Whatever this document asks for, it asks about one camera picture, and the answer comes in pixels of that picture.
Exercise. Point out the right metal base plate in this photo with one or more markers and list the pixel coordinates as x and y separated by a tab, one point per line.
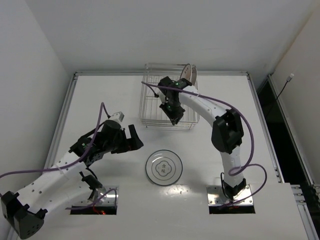
216	198

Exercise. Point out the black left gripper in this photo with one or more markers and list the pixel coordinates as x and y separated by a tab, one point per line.
125	141

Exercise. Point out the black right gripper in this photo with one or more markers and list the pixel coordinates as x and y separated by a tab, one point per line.
173	111

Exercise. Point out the white plate with centre emblem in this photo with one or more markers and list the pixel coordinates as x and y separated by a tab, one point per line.
164	167

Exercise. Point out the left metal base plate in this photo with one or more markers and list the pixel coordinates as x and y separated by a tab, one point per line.
109	195

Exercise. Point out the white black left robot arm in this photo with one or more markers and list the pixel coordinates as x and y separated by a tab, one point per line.
25	210

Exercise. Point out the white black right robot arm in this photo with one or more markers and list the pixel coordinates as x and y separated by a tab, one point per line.
227	129

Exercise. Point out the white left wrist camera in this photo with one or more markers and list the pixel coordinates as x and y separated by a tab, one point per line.
117	117

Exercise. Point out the metal base plate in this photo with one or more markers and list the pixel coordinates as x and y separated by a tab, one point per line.
109	195
216	198

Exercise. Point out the orange sunburst plate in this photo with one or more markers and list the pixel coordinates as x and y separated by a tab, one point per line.
186	72

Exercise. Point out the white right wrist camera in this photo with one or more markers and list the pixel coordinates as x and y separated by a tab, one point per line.
162	98

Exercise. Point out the aluminium table frame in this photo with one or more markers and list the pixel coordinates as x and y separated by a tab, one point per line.
180	211

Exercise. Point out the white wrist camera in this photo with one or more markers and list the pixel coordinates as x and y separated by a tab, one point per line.
117	117
162	98

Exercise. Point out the metal wire dish rack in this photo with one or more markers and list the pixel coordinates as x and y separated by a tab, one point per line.
150	113

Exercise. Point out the green rim lettered plate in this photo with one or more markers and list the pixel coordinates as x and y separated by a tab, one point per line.
194	74

